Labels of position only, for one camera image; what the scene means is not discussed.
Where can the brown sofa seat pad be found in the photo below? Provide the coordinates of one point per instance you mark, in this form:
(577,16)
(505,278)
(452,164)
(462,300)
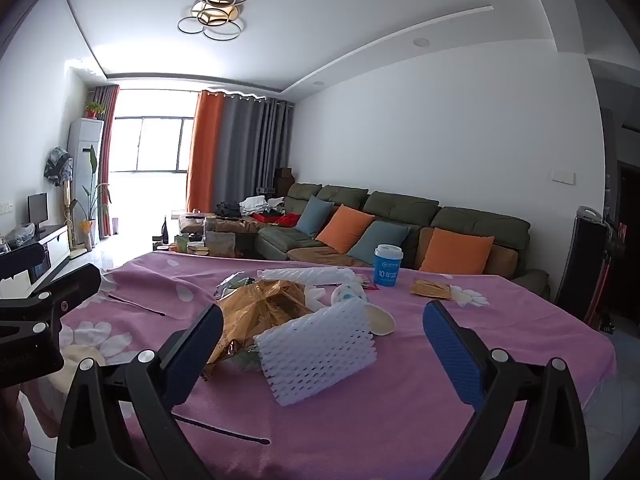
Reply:
(320,256)

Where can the white tv cabinet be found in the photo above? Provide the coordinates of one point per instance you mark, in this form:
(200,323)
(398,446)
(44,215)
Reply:
(50,250)

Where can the large window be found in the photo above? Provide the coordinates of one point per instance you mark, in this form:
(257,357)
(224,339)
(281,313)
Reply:
(150,142)

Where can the orange cushion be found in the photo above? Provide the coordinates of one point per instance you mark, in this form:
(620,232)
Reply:
(457,252)
(345,227)

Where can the clear green printed plastic bag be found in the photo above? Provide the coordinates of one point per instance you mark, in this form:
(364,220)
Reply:
(232,285)

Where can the black thin stick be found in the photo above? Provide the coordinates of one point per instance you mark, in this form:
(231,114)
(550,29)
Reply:
(136,305)
(240,434)

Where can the black monitor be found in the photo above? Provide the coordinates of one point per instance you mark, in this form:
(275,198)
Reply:
(37,207)

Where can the black coffee table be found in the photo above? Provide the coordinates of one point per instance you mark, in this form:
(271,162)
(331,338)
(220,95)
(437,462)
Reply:
(245,249)

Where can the blue paper cup white lid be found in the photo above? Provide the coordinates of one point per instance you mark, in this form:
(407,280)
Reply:
(389,265)

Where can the white foam net sleeve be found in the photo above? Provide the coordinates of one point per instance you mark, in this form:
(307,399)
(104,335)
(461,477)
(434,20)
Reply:
(315,350)
(305,276)

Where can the white wall switch plate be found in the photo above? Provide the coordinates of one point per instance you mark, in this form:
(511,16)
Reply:
(562,176)

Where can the fan with blue patterned cover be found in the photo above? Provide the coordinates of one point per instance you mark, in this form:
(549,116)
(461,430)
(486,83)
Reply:
(57,165)

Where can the green sofa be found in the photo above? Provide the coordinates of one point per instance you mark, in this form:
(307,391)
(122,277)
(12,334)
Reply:
(480,220)

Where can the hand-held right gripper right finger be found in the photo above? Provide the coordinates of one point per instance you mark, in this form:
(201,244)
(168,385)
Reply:
(452,355)

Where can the pile of clothes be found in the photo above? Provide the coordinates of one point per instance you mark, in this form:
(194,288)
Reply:
(255,205)

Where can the black tower appliance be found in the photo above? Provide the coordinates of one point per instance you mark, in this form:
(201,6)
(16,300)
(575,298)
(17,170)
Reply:
(582,260)

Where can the tall leafy green plant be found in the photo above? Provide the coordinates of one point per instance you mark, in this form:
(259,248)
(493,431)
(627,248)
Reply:
(92,195)

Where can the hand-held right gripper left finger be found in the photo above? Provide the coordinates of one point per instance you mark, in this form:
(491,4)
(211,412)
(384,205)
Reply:
(192,357)

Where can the pink floral tablecloth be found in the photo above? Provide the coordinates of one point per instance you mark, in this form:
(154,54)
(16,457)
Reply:
(400,410)

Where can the white patterned wrapper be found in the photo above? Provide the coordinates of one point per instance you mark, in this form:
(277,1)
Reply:
(345,294)

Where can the brown cardboard box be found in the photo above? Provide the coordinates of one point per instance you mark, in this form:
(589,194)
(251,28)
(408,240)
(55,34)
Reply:
(284,176)

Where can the golden foil wrapper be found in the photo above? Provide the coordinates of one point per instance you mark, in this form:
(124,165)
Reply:
(260,305)

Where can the vase with yellow flowers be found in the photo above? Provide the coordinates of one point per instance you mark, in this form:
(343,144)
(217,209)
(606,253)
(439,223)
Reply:
(86,230)

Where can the red cloth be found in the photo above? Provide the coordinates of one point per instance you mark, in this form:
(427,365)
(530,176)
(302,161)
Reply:
(280,218)

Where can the clear snack bag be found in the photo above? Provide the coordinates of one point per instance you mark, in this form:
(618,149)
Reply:
(220,242)

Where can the blue cushion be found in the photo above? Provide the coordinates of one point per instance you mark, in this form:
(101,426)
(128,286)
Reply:
(372,240)
(312,217)

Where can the grey and orange curtain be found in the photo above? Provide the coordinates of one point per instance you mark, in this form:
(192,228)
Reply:
(107,160)

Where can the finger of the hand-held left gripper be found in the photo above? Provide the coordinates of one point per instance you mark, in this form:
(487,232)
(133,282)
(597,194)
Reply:
(20,262)
(75,285)

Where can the white standing air conditioner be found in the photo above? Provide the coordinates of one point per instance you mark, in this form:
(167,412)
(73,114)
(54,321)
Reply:
(82,160)

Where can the golden foil packet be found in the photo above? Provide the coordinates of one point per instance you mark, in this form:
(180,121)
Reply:
(431,289)

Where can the potted plant red pot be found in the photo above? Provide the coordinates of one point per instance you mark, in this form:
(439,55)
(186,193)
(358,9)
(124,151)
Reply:
(95,109)

